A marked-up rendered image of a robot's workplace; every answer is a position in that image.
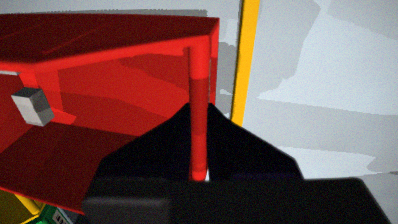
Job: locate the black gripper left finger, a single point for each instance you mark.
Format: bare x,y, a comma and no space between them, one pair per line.
156,153

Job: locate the dark grey shelf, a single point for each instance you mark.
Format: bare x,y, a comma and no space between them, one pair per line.
69,215

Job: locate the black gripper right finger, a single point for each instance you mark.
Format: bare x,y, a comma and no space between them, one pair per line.
242,155

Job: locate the yellow vertical bar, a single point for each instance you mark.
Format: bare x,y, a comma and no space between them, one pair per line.
247,29

